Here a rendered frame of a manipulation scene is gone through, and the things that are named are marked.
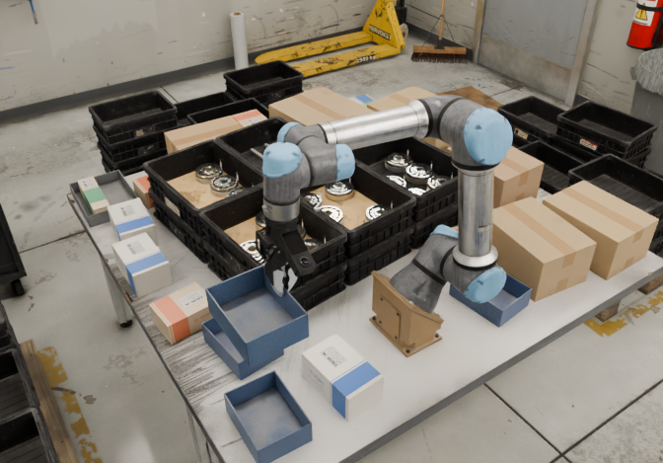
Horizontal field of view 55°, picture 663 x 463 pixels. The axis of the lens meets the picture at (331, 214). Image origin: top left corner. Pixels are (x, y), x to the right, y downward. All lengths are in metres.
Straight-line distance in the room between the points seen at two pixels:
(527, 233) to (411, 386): 0.65
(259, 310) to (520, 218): 1.04
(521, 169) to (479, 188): 0.93
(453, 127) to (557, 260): 0.72
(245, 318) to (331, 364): 0.35
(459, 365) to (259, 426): 0.58
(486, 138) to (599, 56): 3.54
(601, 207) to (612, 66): 2.67
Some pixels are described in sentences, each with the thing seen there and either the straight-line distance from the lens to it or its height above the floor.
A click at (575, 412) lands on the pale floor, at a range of 2.79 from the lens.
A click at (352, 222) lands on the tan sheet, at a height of 0.83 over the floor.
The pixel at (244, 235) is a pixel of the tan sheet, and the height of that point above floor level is 0.83.
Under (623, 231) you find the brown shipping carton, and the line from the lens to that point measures 2.24.
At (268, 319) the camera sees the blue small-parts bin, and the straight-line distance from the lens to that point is 1.45.
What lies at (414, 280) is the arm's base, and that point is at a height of 0.92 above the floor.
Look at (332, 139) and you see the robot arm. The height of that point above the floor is 1.41.
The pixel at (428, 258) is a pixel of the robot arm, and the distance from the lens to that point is 1.78.
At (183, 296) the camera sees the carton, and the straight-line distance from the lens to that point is 1.99.
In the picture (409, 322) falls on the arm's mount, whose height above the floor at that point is 0.83.
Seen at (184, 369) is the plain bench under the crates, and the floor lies 0.70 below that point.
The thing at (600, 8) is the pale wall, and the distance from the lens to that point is 4.90.
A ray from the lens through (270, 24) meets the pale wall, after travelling 5.67.
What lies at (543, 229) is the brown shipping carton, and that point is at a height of 0.86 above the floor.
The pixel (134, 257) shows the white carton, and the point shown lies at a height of 0.79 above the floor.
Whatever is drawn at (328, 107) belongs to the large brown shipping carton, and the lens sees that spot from 2.75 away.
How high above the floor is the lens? 2.08
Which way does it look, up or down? 35 degrees down
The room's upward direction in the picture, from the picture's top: straight up
